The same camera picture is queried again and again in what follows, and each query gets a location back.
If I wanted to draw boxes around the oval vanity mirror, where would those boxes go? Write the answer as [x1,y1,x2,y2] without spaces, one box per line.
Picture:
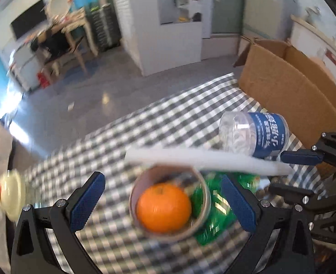
[45,0,73,19]

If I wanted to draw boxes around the orange fruit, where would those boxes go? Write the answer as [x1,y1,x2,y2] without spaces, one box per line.
[136,183,192,234]

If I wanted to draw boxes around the checkered tablecloth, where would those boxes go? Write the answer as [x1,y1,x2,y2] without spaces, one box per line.
[22,72,329,274]

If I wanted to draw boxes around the white dressing table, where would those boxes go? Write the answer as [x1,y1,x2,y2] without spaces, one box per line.
[51,8,99,57]

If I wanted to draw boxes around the yellowish lidded jar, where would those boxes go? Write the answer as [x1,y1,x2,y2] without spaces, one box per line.
[0,169,26,222]

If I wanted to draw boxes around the grey drawer tower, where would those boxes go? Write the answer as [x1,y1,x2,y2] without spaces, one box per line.
[88,3,122,52]

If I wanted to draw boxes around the paper cup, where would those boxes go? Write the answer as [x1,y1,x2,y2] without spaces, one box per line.
[129,165,211,243]

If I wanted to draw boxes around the wooden chair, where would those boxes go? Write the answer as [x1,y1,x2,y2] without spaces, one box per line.
[30,25,88,84]

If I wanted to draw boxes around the brown cardboard box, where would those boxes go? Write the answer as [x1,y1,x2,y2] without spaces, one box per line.
[234,39,336,148]

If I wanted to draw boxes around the white foam stick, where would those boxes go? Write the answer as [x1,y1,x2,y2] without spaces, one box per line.
[125,147,293,176]

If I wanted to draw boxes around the green snack bag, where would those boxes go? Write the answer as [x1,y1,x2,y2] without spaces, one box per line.
[190,171,260,246]

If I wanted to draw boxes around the white refrigerator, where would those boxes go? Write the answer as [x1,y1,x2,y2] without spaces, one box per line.
[242,0,299,41]

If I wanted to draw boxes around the white kitchen cabinet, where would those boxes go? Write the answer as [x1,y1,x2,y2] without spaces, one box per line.
[290,15,336,83]

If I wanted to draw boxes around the clear blue-label water bottle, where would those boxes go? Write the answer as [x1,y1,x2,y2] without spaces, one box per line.
[219,111,290,158]

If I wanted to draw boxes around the black television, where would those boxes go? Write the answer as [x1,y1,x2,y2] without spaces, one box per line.
[11,0,47,39]

